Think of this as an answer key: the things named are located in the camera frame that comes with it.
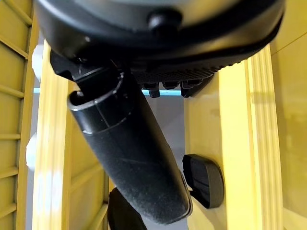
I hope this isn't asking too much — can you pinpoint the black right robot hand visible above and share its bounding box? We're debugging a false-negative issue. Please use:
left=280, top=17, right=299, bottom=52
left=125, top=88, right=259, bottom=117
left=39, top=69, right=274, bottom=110
left=33, top=0, right=285, bottom=225

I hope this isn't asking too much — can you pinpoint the black sole-shaped part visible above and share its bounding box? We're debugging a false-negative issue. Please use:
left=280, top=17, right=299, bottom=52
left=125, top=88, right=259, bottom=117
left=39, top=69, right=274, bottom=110
left=131, top=21, right=286, bottom=83
left=106, top=187, right=147, bottom=230
left=182, top=154, right=225, bottom=209

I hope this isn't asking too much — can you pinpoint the yellow ribbed shelf panel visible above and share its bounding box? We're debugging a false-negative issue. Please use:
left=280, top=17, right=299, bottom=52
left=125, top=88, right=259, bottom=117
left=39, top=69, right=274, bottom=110
left=0, top=0, right=40, bottom=230

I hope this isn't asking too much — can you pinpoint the yellow flat shelf panel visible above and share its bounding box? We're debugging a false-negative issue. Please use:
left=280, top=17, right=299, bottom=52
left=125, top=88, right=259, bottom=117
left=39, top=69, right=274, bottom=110
left=270, top=0, right=307, bottom=230

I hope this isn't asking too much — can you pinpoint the light blue bar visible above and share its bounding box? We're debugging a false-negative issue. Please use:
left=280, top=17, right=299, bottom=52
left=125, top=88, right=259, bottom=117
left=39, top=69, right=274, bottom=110
left=33, top=87, right=183, bottom=97

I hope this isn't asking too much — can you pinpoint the white round knob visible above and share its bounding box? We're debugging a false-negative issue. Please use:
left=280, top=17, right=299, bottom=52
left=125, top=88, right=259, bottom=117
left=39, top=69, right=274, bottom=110
left=25, top=133, right=38, bottom=169
left=32, top=45, right=45, bottom=82

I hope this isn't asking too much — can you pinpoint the yellow shelf post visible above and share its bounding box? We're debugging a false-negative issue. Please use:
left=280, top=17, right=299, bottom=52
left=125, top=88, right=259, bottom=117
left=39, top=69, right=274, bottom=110
left=31, top=39, right=72, bottom=230
left=217, top=44, right=285, bottom=230

